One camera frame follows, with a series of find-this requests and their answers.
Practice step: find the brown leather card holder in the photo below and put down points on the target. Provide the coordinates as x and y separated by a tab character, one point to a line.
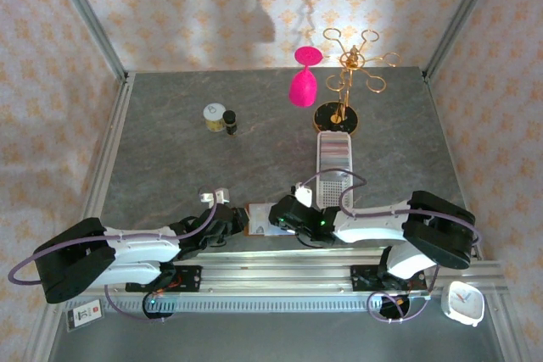
259	220

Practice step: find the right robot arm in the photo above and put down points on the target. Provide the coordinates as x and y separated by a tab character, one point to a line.
369	226

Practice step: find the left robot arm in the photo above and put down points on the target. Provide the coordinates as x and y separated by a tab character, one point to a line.
136	247

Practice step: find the stack of cards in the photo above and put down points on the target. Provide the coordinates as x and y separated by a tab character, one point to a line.
335	150

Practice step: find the white slotted plastic tray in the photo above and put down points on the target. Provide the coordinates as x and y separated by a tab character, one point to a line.
335	188

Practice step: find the small dark bottle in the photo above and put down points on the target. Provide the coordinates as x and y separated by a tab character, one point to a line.
230	122

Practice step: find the yellow can with white lid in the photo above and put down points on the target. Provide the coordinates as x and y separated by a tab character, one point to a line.
213	114

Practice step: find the pink wine glass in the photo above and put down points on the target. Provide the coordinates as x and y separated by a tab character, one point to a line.
303	88

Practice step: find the black and white tag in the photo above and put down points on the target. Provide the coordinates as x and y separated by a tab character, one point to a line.
85	315

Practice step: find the white square clock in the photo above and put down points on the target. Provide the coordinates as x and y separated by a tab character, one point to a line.
462	303

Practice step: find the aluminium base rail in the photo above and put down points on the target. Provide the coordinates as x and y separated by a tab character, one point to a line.
275	277

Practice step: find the aluminium table side rail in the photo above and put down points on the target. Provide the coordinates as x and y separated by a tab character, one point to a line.
112	141

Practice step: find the aluminium frame post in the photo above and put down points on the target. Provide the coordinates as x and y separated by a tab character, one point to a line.
462	18
85	18

